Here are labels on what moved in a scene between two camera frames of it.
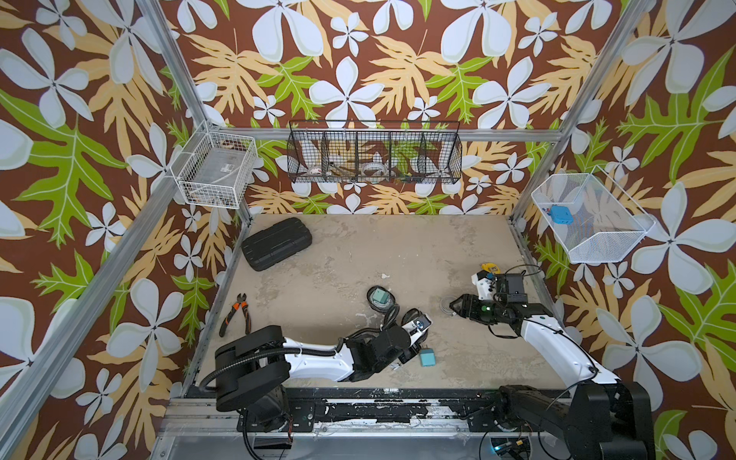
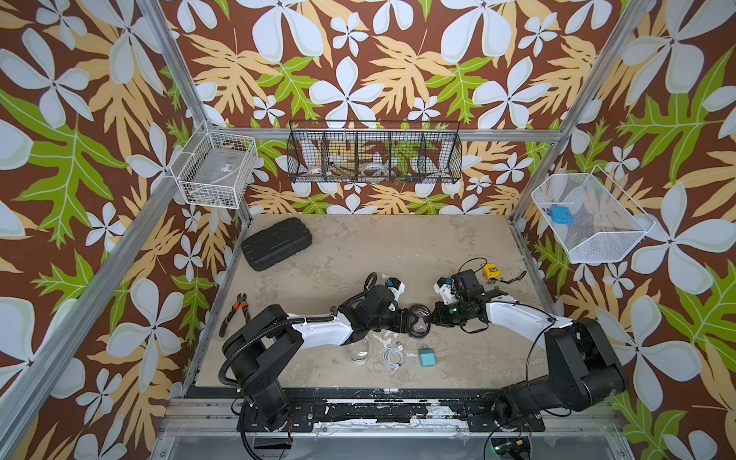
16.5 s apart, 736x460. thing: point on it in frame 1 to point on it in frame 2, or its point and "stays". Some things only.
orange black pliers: [246, 316] stays
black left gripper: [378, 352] to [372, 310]
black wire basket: [369, 151] stays
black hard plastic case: [263, 248] stays
